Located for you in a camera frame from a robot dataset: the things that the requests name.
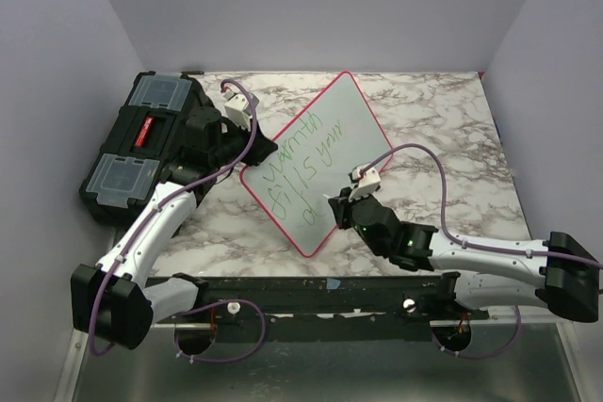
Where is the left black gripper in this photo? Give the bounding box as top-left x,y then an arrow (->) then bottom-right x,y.
211,115 -> 277,169

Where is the pink-framed whiteboard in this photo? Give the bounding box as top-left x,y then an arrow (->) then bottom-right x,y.
240,72 -> 392,258

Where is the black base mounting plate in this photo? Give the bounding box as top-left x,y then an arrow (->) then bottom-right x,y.
162,272 -> 489,343

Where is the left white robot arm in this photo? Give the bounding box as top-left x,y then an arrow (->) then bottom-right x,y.
70,107 -> 260,357

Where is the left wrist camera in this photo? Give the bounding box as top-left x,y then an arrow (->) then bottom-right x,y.
222,87 -> 259,131

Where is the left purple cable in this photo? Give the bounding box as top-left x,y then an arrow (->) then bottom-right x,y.
88,77 -> 268,365

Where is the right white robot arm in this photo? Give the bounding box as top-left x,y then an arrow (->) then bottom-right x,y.
328,187 -> 602,323

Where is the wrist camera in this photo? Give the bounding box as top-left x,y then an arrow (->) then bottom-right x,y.
222,87 -> 259,131
349,166 -> 381,201

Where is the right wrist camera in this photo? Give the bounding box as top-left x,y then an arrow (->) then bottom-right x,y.
349,166 -> 381,201

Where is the black plastic toolbox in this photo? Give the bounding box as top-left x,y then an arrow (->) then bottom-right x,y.
79,72 -> 213,228

